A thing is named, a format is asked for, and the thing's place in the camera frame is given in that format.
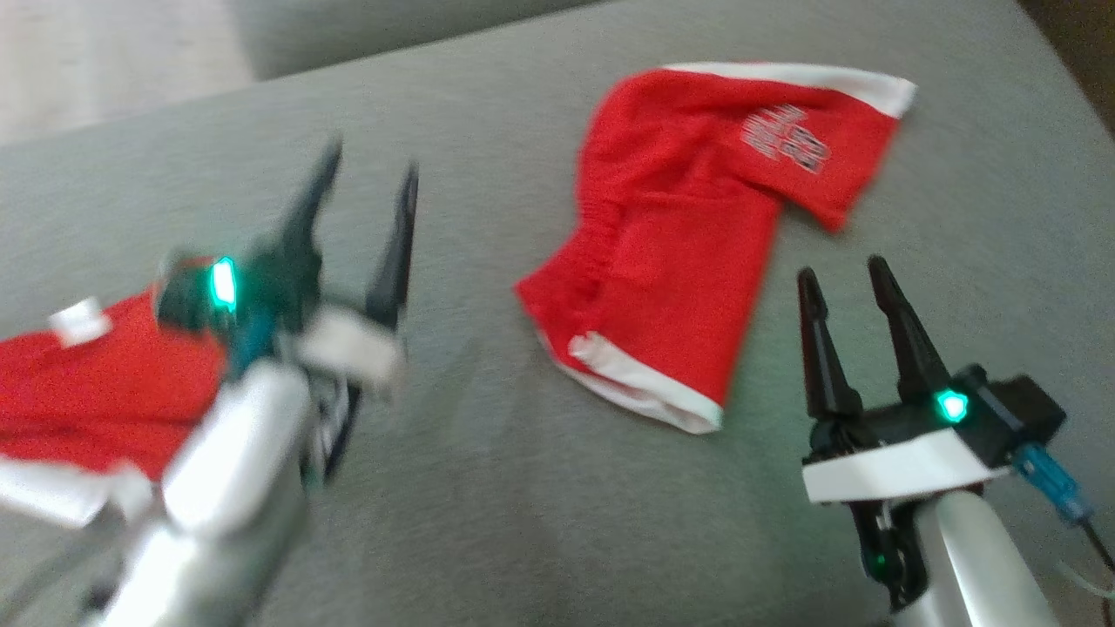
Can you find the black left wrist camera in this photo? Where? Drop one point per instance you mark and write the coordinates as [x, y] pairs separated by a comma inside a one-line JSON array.
[[192, 300]]

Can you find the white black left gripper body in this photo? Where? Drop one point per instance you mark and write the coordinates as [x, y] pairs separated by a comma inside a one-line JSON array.
[[348, 348]]

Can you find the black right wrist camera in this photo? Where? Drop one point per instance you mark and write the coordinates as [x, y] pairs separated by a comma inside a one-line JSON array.
[[1015, 414]]

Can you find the red white basketball jersey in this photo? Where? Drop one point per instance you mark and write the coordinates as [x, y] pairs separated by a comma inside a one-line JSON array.
[[104, 392]]

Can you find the red basketball shorts white trim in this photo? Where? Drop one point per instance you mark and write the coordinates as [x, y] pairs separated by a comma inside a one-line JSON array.
[[679, 261]]

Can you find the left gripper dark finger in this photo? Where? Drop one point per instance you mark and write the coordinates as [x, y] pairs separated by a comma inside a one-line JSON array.
[[309, 213], [396, 252]]

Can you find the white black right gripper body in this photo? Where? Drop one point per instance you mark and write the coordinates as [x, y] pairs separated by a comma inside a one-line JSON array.
[[888, 466]]

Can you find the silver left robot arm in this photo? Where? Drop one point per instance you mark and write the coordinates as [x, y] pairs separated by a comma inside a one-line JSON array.
[[226, 453]]

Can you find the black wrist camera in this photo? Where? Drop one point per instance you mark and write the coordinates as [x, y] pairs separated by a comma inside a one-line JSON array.
[[1015, 414], [192, 300]]

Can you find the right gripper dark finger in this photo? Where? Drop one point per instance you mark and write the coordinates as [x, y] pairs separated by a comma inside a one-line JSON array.
[[910, 348], [823, 357]]

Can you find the grey fabric sofa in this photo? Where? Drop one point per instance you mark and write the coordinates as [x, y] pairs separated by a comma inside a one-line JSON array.
[[540, 522]]

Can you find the blue right camera connector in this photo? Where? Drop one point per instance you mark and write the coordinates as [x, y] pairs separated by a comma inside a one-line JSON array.
[[1050, 479]]

